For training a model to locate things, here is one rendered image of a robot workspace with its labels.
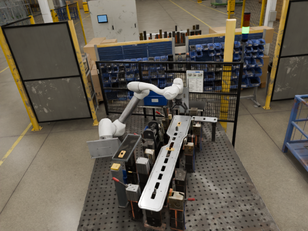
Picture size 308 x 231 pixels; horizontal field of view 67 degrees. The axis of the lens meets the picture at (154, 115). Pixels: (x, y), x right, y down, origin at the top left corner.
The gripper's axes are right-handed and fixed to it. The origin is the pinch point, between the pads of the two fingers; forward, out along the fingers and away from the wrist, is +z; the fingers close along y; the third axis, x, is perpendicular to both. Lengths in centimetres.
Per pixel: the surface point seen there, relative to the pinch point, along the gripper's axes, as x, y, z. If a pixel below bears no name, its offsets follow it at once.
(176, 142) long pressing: -34.6, 4.0, 13.4
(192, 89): 54, 8, -6
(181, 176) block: -83, 18, 11
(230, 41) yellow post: 58, 49, -65
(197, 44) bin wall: 227, -8, -22
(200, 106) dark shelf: 40.6, 18.8, 10.0
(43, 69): 107, -264, -10
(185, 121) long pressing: 7.0, 5.9, 13.2
